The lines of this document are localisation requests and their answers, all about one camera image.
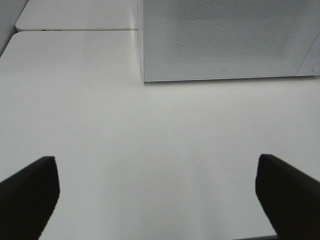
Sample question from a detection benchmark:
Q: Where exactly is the white microwave oven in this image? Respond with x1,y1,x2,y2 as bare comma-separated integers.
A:
136,0,320,85

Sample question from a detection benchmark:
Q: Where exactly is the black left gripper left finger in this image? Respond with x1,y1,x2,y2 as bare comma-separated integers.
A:
0,156,60,240

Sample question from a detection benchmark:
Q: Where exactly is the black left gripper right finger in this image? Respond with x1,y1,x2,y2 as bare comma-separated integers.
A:
255,154,320,240

